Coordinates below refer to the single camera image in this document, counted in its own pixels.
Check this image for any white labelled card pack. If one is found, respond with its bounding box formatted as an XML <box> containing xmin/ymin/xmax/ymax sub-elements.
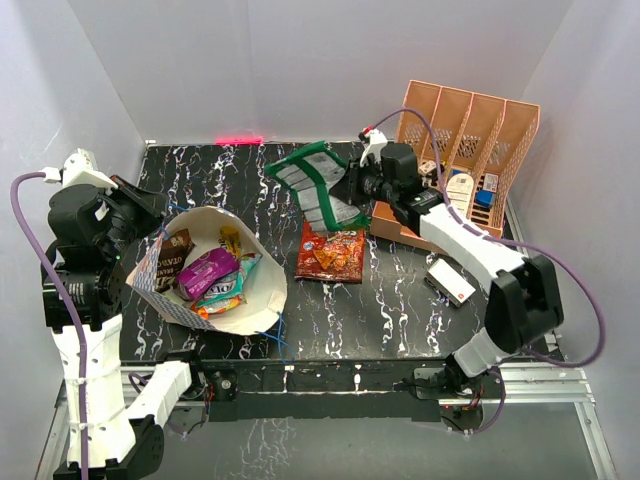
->
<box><xmin>446</xmin><ymin>173</ymin><xmax>475</xmax><ymax>217</ymax></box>

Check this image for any teal Fox's candy bag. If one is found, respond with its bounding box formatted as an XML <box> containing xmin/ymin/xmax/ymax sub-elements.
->
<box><xmin>191</xmin><ymin>253</ymin><xmax>262</xmax><ymax>315</ymax></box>

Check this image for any green snack bag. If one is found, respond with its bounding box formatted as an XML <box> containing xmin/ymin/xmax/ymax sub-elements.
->
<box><xmin>264</xmin><ymin>141</ymin><xmax>369</xmax><ymax>232</ymax></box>

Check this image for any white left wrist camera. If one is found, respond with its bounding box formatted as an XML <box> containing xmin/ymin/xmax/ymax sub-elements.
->
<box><xmin>41</xmin><ymin>148</ymin><xmax>118</xmax><ymax>189</ymax></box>

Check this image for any blue checkered paper bag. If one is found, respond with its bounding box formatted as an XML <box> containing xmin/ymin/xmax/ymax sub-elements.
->
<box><xmin>127</xmin><ymin>206</ymin><xmax>295</xmax><ymax>362</ymax></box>

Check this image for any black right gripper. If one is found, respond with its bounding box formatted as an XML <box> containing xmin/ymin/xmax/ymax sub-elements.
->
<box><xmin>328</xmin><ymin>157</ymin><xmax>397</xmax><ymax>208</ymax></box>

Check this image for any pink tape strip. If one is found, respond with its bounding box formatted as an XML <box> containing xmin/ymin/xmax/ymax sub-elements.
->
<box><xmin>214</xmin><ymin>135</ymin><xmax>264</xmax><ymax>146</ymax></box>

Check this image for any red Doritos chip bag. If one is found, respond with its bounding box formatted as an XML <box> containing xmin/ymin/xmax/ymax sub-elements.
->
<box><xmin>294</xmin><ymin>222</ymin><xmax>366</xmax><ymax>283</ymax></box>

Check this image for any orange candy packet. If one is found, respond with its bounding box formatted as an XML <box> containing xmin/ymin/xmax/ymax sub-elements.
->
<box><xmin>190</xmin><ymin>226</ymin><xmax>252</xmax><ymax>319</ymax></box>

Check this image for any aluminium base frame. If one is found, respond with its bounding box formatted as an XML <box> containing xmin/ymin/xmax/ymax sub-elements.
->
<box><xmin>34</xmin><ymin>139</ymin><xmax>619</xmax><ymax>480</ymax></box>

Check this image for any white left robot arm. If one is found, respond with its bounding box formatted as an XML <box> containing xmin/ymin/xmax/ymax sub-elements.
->
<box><xmin>42</xmin><ymin>173</ymin><xmax>207</xmax><ymax>479</ymax></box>

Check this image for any purple snack packet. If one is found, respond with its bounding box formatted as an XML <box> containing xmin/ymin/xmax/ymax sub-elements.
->
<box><xmin>173</xmin><ymin>248</ymin><xmax>239</xmax><ymax>300</ymax></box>

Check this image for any blue small box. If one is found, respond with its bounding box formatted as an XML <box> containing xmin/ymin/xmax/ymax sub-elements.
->
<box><xmin>475</xmin><ymin>190</ymin><xmax>496</xmax><ymax>209</ymax></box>

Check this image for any brown chocolate snack bag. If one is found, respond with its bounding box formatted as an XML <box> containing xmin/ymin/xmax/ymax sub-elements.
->
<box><xmin>155</xmin><ymin>228</ymin><xmax>194</xmax><ymax>293</ymax></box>

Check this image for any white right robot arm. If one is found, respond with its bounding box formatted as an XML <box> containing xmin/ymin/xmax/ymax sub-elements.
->
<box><xmin>328</xmin><ymin>143</ymin><xmax>564</xmax><ymax>397</ymax></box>

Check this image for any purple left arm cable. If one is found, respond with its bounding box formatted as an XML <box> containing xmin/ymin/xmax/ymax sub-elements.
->
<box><xmin>10</xmin><ymin>171</ymin><xmax>91</xmax><ymax>480</ymax></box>

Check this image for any pink desk organizer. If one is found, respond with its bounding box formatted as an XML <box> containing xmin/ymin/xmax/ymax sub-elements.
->
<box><xmin>396</xmin><ymin>80</ymin><xmax>540</xmax><ymax>238</ymax></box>

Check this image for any white box with red logo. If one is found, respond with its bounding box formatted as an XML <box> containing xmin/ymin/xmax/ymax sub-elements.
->
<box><xmin>425</xmin><ymin>259</ymin><xmax>476</xmax><ymax>307</ymax></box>

